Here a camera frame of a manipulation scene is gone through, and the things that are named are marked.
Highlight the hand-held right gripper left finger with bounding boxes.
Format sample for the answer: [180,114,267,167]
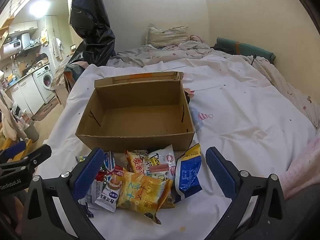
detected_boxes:
[21,147,105,240]

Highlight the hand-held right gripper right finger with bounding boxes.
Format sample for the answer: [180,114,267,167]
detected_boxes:
[205,146,288,240]

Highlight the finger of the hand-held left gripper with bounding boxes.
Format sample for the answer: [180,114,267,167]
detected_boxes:
[0,144,52,178]
[0,141,27,163]

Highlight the red white stick packet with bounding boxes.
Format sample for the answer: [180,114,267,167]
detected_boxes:
[85,170,107,205]
[94,165,126,213]

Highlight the blue white snack packet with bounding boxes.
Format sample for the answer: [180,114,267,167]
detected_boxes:
[103,151,116,175]

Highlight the blue and yellow snack packet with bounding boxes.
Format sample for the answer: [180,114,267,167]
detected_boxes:
[174,143,203,201]

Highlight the white snack packet green print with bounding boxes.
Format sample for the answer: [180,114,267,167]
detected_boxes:
[147,144,177,181]

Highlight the cardboard box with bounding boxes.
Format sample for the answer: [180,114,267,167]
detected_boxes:
[75,71,195,153]

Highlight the grey trash bin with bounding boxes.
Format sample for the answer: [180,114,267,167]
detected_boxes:
[24,122,40,142]

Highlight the hanging white cloth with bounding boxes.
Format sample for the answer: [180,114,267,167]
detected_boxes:
[0,89,28,140]

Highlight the patterned floor rug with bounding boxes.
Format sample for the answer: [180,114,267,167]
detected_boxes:
[32,97,60,122]

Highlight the white base cabinet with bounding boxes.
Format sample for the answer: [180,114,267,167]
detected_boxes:
[9,75,42,115]

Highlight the white printed bed sheet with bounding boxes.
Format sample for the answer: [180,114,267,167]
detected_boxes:
[34,54,317,240]

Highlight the white washing machine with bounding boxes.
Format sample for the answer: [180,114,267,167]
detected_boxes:
[32,64,57,105]

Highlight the pink dotted cloth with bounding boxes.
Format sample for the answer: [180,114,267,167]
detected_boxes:
[277,131,320,200]

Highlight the teal orange cloth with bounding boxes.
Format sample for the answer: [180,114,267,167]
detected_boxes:
[62,60,88,94]

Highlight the white water heater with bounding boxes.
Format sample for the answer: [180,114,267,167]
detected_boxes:
[1,32,31,58]

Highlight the tall white cabinet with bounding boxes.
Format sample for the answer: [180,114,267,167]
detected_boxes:
[44,15,63,60]

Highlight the green rolled mat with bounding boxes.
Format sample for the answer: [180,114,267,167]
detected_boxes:
[212,37,276,63]

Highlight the grey patterned duvet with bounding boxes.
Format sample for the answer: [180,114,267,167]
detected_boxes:
[107,34,218,67]

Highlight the patterned pillow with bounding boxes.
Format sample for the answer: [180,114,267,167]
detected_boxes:
[145,24,189,48]

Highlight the black plastic bag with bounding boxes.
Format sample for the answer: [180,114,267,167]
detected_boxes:
[64,0,117,68]

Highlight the white wall cabinets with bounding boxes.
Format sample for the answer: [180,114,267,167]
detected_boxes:
[9,21,38,36]

